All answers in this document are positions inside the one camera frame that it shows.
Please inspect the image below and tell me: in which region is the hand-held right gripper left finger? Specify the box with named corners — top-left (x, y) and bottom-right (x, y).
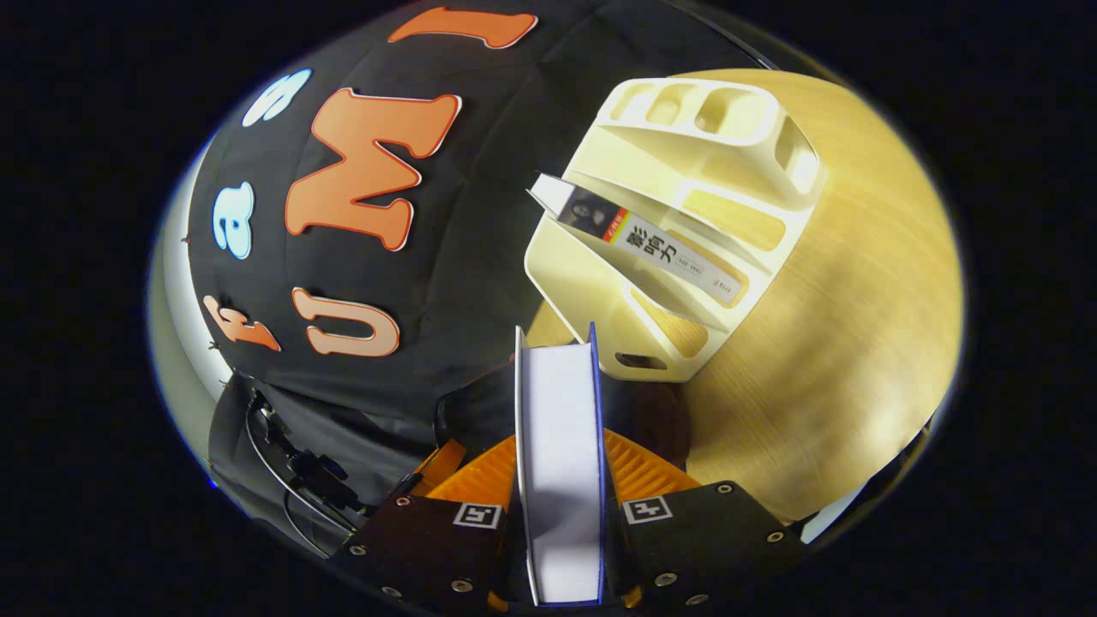
top-left (330, 433), bottom-right (524, 614)

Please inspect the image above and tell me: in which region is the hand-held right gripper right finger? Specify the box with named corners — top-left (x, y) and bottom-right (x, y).
top-left (600, 427), bottom-right (806, 611)

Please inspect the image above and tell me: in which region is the blue book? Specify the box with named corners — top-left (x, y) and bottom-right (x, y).
top-left (513, 321), bottom-right (611, 608)

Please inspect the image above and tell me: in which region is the cream bookshelf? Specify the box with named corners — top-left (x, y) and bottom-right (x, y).
top-left (523, 77), bottom-right (828, 384)

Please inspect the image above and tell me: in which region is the grey book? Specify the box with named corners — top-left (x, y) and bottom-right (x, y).
top-left (527, 171), bottom-right (745, 308)

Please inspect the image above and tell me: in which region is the black stand with cables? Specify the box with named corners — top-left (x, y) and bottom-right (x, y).
top-left (244, 377), bottom-right (374, 549)

